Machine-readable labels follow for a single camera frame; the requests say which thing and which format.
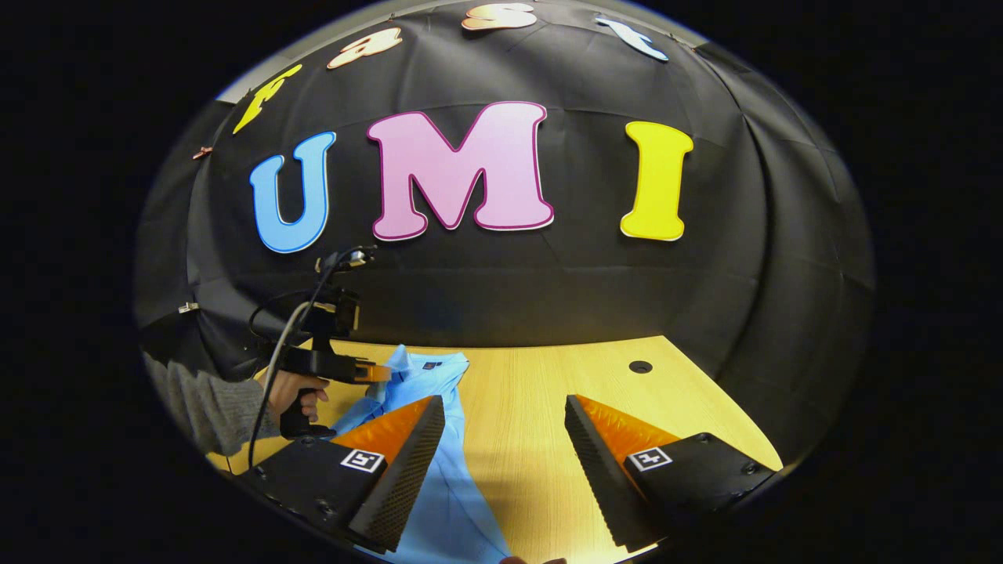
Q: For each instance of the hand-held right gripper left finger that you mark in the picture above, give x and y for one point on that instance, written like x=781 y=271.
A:
x=411 y=478

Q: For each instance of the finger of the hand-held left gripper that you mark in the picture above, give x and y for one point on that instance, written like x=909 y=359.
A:
x=374 y=373

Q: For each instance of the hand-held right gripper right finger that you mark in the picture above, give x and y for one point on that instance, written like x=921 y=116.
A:
x=599 y=478

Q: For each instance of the light blue T-shirt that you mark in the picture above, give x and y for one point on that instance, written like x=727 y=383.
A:
x=458 y=501

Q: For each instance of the copper clip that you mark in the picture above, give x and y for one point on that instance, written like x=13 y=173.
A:
x=202 y=153

